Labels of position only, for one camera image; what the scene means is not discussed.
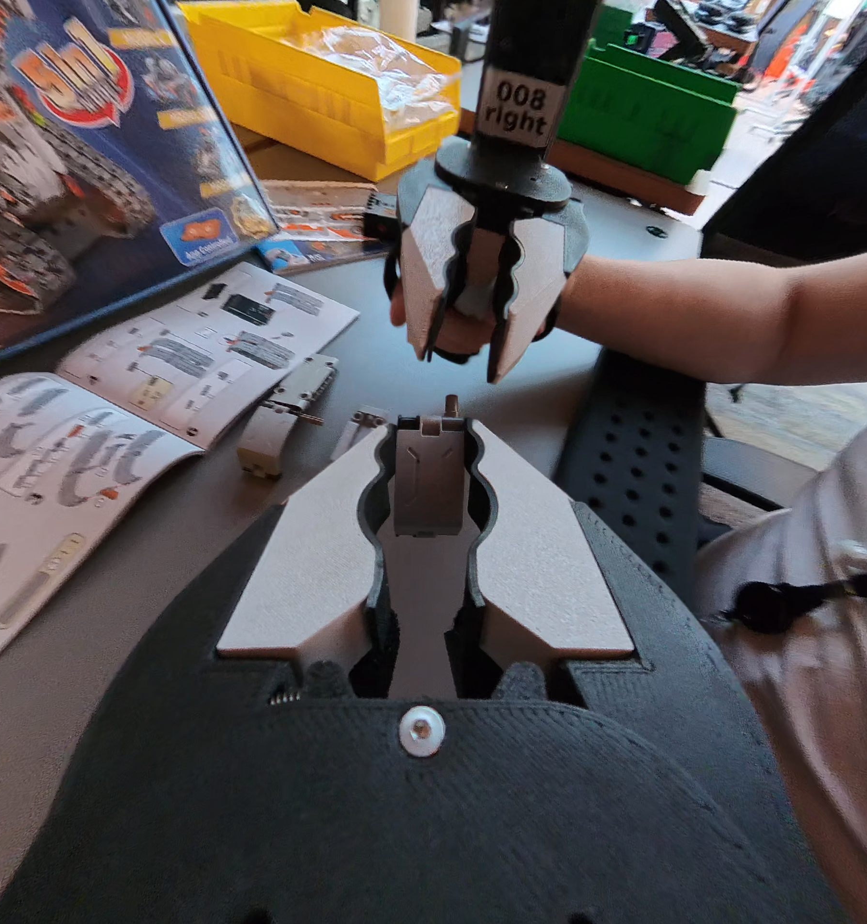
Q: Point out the person's white shirt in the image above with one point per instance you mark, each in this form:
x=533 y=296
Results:
x=837 y=722

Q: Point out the black mesh office chair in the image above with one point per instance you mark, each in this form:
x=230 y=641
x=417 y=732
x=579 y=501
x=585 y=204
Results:
x=823 y=180

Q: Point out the black perforated chair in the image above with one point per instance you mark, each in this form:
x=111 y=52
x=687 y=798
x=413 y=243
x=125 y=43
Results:
x=621 y=462

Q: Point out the blue robot kit box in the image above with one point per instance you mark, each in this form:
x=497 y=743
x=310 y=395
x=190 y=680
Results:
x=115 y=144

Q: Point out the person's right hand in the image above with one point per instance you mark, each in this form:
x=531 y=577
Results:
x=462 y=333

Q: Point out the clear plastic bag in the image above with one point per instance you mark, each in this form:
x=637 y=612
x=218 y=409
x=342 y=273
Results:
x=397 y=79

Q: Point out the open instruction booklet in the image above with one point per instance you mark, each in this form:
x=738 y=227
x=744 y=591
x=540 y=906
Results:
x=43 y=505

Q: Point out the green plastic bin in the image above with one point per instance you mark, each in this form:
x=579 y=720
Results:
x=643 y=123
x=621 y=29

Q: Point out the yellow plastic bin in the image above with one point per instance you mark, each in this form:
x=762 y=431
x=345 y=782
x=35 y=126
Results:
x=296 y=108

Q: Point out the grey curved toy panel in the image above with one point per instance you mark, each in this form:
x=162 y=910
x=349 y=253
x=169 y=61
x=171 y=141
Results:
x=430 y=483

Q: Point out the person's right forearm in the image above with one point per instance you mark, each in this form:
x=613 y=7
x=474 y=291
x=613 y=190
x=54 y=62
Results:
x=729 y=317

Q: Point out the grey toy panel with holes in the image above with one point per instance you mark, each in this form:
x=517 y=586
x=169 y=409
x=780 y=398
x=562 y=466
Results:
x=354 y=437

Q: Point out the grey desk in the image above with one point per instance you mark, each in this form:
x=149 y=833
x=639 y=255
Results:
x=188 y=541

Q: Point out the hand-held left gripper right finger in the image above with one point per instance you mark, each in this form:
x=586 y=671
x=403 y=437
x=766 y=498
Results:
x=549 y=577

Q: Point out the brown cardboard sheet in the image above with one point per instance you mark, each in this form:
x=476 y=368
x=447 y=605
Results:
x=296 y=162

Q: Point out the grey joined toy panel assembly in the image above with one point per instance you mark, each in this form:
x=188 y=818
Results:
x=267 y=440

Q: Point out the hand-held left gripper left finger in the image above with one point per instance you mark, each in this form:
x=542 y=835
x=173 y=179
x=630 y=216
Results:
x=303 y=577

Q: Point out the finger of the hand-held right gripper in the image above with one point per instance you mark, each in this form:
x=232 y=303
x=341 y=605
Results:
x=426 y=267
x=538 y=281

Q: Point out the black toy battery box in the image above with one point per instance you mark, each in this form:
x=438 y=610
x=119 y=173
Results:
x=379 y=216

